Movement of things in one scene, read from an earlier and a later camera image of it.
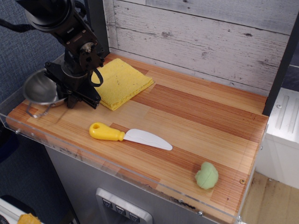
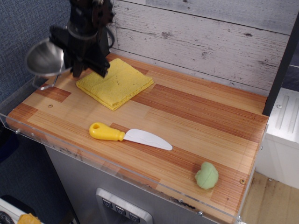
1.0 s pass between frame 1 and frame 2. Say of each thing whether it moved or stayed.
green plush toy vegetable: stayed
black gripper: moved
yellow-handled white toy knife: stayed
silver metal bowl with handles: moved
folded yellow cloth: stayed
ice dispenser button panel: stayed
